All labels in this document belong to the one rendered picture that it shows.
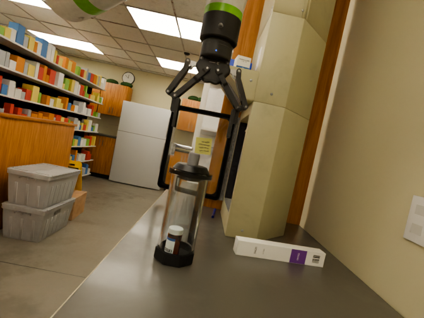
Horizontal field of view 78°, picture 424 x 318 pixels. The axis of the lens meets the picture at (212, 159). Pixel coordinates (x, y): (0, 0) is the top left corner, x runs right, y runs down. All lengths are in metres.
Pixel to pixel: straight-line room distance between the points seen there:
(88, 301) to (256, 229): 0.59
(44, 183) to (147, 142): 3.37
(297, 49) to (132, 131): 5.25
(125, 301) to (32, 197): 2.49
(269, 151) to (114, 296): 0.62
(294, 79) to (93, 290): 0.82
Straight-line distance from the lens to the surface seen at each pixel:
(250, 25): 1.39
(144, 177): 5.98
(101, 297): 0.55
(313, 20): 1.09
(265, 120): 0.91
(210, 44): 0.65
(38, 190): 2.91
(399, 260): 0.88
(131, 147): 6.00
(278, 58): 0.96
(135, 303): 0.54
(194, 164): 0.64
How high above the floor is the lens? 1.24
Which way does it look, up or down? 3 degrees down
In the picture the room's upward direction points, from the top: 12 degrees clockwise
